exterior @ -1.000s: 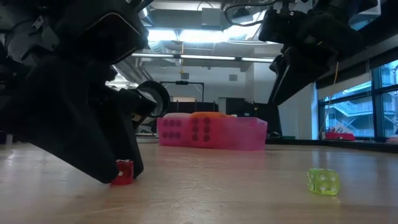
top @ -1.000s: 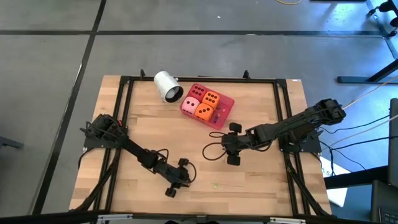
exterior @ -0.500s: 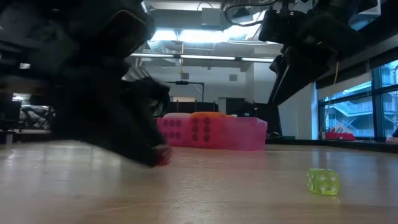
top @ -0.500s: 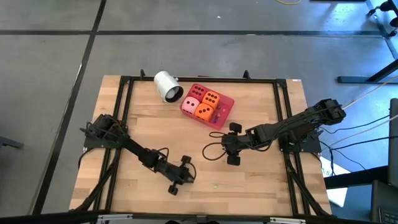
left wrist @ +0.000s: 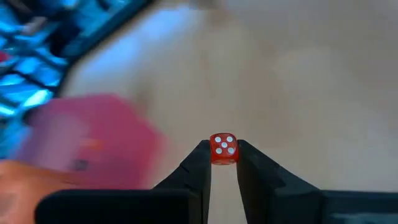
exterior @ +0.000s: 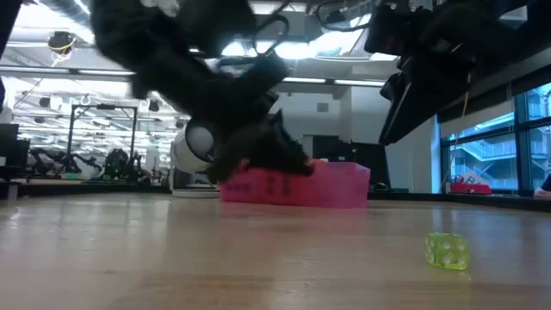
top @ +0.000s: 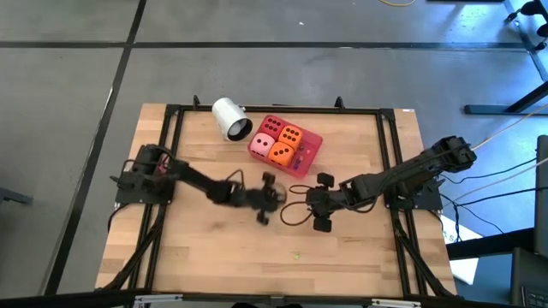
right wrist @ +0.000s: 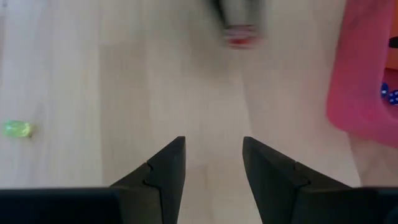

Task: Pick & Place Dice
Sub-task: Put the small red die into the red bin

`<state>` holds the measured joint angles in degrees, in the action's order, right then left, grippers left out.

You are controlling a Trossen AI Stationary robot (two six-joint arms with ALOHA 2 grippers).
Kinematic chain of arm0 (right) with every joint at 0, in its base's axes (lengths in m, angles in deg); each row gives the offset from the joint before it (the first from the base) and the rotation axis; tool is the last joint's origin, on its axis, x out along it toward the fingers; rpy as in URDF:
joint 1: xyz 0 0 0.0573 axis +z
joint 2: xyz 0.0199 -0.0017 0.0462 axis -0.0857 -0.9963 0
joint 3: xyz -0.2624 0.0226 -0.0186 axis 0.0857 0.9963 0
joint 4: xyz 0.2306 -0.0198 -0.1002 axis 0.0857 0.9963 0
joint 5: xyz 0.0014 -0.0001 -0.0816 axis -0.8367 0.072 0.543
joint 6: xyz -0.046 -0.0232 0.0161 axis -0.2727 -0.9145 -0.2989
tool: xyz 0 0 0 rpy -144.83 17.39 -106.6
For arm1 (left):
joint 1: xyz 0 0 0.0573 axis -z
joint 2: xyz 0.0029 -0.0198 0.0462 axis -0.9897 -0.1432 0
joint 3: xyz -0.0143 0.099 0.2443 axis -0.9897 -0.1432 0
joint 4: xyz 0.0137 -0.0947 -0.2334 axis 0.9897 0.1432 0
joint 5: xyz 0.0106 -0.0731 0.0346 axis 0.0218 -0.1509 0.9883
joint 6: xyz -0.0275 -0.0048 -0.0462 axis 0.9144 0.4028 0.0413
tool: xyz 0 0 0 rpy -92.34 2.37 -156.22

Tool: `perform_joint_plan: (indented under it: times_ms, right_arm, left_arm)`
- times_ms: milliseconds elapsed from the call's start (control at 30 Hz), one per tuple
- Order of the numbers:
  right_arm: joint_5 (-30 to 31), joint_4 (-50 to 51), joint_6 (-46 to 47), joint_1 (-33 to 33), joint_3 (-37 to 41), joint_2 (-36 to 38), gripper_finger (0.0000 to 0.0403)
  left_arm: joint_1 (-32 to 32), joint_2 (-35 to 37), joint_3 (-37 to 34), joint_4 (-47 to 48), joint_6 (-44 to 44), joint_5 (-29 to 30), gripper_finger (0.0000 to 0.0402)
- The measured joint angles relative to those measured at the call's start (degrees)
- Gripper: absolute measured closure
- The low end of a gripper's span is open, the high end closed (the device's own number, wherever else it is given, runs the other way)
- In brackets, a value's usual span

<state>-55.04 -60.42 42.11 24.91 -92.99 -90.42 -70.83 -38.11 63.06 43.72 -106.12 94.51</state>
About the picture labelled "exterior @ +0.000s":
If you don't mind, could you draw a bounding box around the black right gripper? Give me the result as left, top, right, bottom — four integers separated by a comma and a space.
363, 0, 479, 147

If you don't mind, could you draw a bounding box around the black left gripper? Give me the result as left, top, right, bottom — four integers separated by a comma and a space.
189, 51, 316, 184

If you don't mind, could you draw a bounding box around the pink translucent plastic bin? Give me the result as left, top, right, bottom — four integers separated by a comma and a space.
218, 159, 372, 210

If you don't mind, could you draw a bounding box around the ceiling light strip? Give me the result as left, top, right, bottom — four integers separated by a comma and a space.
77, 68, 137, 77
282, 76, 328, 84
333, 78, 387, 87

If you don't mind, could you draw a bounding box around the black background cabinet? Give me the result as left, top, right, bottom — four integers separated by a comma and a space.
312, 135, 391, 193

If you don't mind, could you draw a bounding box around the white cylindrical cup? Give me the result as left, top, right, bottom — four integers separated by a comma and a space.
170, 121, 216, 174

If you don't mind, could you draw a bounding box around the red box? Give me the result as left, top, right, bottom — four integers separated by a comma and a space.
449, 183, 492, 195

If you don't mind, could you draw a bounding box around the small neon green die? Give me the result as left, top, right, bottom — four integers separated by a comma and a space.
424, 232, 472, 272

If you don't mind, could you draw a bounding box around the black monitor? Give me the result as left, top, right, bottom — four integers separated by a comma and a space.
0, 123, 30, 180

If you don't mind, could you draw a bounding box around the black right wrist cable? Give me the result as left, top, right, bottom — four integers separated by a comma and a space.
315, 0, 382, 34

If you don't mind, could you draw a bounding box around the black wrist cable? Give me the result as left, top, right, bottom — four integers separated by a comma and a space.
315, 0, 382, 34
251, 12, 292, 59

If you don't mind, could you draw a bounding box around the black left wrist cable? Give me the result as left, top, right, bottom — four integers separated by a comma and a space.
251, 12, 292, 59

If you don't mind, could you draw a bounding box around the black stand frame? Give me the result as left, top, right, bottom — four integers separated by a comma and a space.
66, 102, 139, 173

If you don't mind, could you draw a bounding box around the black overhead camera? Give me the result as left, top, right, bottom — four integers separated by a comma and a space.
46, 30, 77, 55

